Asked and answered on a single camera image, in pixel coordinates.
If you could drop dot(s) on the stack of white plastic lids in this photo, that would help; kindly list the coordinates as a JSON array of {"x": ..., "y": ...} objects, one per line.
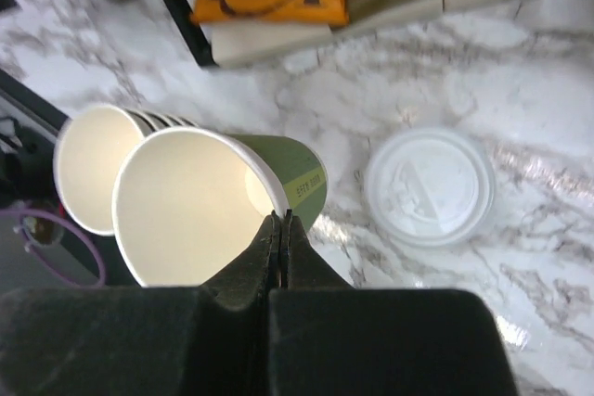
[{"x": 430, "y": 187}]

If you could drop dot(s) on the single green paper cup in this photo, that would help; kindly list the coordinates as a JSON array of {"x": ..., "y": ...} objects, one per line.
[{"x": 187, "y": 201}]

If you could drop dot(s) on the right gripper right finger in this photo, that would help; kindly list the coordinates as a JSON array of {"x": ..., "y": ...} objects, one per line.
[{"x": 300, "y": 267}]

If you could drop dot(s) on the stack of green paper cups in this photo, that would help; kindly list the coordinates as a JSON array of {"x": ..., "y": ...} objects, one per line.
[{"x": 89, "y": 153}]

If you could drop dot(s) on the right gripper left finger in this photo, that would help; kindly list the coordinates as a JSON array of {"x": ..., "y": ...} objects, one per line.
[{"x": 248, "y": 278}]

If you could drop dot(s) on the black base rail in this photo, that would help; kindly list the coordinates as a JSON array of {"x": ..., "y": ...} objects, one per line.
[{"x": 29, "y": 131}]

